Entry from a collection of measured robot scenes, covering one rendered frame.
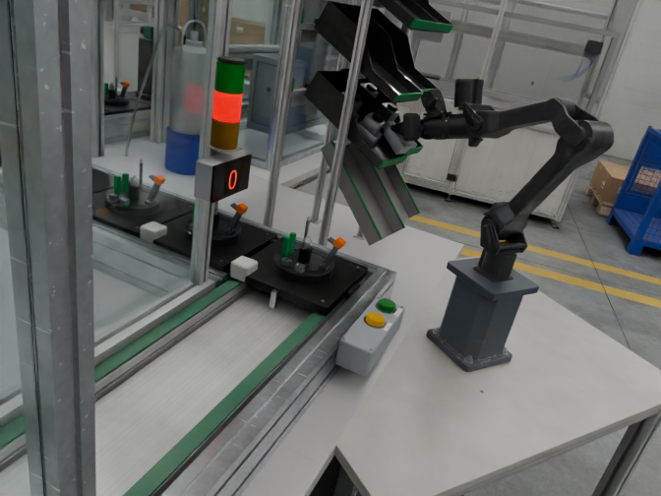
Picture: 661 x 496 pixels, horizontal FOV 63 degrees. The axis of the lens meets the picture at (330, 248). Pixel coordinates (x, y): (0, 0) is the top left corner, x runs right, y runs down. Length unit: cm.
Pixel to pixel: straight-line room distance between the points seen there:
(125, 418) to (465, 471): 56
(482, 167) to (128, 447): 458
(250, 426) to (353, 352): 29
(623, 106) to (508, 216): 868
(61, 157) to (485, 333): 103
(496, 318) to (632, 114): 875
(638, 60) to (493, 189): 501
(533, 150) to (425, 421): 423
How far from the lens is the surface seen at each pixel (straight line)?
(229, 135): 101
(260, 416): 86
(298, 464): 94
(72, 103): 30
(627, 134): 989
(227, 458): 80
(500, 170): 516
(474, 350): 125
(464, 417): 113
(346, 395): 108
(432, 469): 100
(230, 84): 99
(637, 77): 979
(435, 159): 515
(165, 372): 99
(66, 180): 31
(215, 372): 100
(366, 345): 105
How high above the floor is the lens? 154
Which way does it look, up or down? 25 degrees down
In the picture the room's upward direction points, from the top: 11 degrees clockwise
